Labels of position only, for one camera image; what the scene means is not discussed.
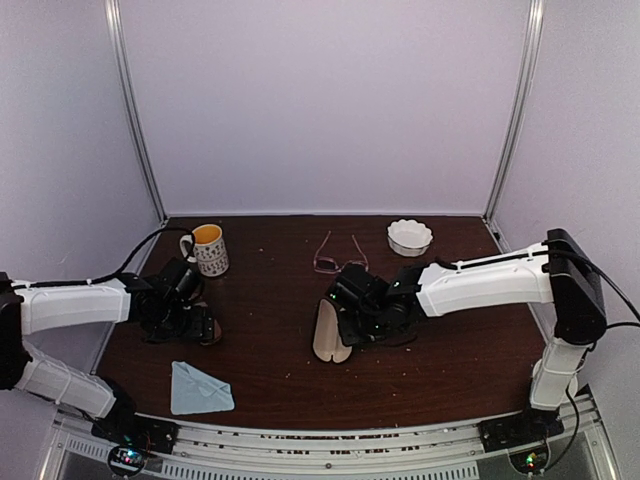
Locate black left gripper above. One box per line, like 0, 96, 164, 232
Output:
148, 302, 213, 339

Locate brown plaid glasses case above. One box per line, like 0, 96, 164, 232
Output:
193, 302, 222, 346

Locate black quilted glasses case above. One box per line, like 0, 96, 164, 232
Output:
312, 299, 352, 364

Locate light blue cloth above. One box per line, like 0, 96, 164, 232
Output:
170, 361, 235, 415

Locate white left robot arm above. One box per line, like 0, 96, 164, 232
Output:
1, 258, 221, 444

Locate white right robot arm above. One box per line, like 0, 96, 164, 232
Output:
326, 229, 607, 442

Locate white floral mug yellow inside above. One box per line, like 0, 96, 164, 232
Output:
179, 224, 230, 278

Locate white fluted ceramic bowl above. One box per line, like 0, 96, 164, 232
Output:
387, 219, 433, 258

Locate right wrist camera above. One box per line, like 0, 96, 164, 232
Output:
326, 264, 389, 311

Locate pink frame sunglasses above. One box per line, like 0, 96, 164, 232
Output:
312, 230, 369, 275

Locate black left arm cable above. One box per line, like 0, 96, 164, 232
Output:
9, 228, 199, 289

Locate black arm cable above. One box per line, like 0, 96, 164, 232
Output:
9, 228, 199, 289
542, 239, 640, 466

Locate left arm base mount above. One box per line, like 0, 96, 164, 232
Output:
91, 415, 179, 478

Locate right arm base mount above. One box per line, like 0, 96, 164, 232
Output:
478, 410, 565, 477

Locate front aluminium rail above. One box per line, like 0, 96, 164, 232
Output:
49, 412, 621, 480

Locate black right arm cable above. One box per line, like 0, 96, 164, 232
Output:
542, 239, 640, 466

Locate left aluminium frame post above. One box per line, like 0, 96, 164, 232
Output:
104, 0, 168, 223

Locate aluminium frame post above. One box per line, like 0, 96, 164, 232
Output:
483, 0, 546, 224
104, 0, 168, 223

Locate right aluminium frame post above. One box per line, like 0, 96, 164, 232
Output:
483, 0, 546, 224

